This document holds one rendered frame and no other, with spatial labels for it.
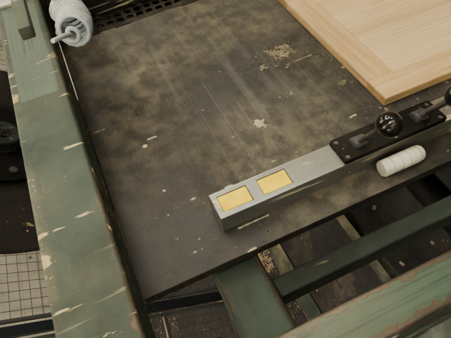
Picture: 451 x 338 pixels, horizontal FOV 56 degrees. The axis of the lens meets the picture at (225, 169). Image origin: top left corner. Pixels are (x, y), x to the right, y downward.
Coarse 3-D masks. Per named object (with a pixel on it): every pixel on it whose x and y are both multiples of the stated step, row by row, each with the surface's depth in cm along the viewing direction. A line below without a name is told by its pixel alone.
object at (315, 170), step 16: (448, 112) 73; (432, 128) 72; (448, 128) 74; (400, 144) 71; (416, 144) 74; (304, 160) 70; (320, 160) 70; (336, 160) 69; (368, 160) 71; (256, 176) 69; (304, 176) 68; (320, 176) 68; (336, 176) 70; (224, 192) 68; (256, 192) 67; (272, 192) 67; (288, 192) 67; (304, 192) 70; (240, 208) 66; (256, 208) 67; (272, 208) 69; (224, 224) 66
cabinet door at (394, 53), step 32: (288, 0) 102; (320, 0) 102; (352, 0) 100; (384, 0) 99; (416, 0) 98; (448, 0) 97; (320, 32) 94; (352, 32) 93; (384, 32) 92; (416, 32) 91; (448, 32) 90; (352, 64) 86; (384, 64) 85; (416, 64) 84; (448, 64) 83; (384, 96) 80
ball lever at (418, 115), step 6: (450, 90) 61; (444, 96) 62; (450, 96) 61; (438, 102) 66; (444, 102) 64; (450, 102) 61; (432, 108) 67; (438, 108) 66; (414, 114) 71; (420, 114) 71; (426, 114) 69; (414, 120) 71; (420, 120) 71
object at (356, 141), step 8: (384, 112) 60; (392, 112) 59; (376, 120) 60; (384, 120) 58; (392, 120) 58; (400, 120) 58; (376, 128) 60; (384, 128) 58; (392, 128) 58; (400, 128) 58; (360, 136) 69; (368, 136) 65; (384, 136) 60; (392, 136) 59; (352, 144) 69; (360, 144) 69
